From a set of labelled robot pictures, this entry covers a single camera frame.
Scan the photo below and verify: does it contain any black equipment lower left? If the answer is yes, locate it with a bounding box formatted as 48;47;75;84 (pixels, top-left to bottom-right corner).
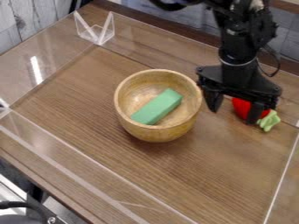
0;195;68;224

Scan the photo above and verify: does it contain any clear acrylic corner bracket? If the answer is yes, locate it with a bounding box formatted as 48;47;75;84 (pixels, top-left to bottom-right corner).
74;11;115;46

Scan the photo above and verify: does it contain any red plush strawberry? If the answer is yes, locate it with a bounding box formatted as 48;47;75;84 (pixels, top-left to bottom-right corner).
232;98;280;132

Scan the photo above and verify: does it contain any wooden bowl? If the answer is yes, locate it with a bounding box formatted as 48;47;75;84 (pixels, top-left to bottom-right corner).
114;69;202;143

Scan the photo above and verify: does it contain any green rectangular block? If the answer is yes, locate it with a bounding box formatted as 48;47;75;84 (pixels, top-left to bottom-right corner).
131;88;183;125

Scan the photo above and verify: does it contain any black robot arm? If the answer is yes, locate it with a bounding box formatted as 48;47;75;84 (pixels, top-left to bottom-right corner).
150;0;282;124

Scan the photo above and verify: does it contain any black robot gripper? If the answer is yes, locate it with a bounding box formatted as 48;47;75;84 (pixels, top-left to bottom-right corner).
196;66;282;124

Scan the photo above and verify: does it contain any black cable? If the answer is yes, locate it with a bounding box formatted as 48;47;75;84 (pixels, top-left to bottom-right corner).
256;45;283;79

